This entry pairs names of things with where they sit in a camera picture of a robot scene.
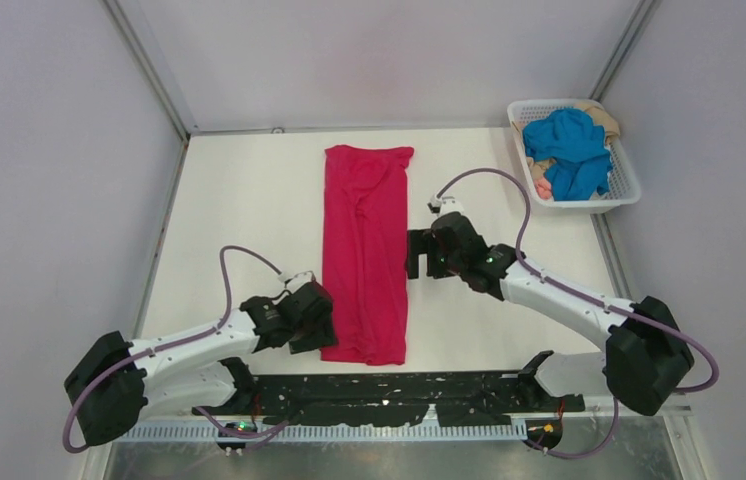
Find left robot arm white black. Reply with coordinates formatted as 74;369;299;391
62;280;337;453

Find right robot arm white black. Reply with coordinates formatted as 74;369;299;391
406;212;694;416

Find salmon pink t shirt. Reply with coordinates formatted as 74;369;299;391
534;177;553;201

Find beige t shirt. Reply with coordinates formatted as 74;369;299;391
507;99;620;185

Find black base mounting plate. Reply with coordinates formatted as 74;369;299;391
216;370;585;427

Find blue t shirt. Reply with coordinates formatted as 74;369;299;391
522;107;613;201

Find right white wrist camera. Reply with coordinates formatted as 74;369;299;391
427;196;464;217

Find white slotted cable duct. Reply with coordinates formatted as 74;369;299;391
118;419;527;443

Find aluminium frame rail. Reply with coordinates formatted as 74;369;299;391
88;374;696;423

